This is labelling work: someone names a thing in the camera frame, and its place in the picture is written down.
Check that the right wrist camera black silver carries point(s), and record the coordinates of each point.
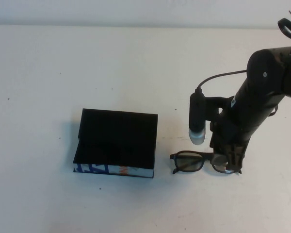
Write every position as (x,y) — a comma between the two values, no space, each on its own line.
(197,116)

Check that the right camera mount bracket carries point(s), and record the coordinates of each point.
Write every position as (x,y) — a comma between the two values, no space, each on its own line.
(214,106)

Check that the black framed glasses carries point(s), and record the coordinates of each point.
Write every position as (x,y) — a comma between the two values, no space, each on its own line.
(189,162)

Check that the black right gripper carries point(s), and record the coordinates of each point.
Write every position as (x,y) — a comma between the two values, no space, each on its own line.
(229,134)

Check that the black glasses case patterned side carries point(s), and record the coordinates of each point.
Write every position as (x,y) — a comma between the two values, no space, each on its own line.
(116,136)

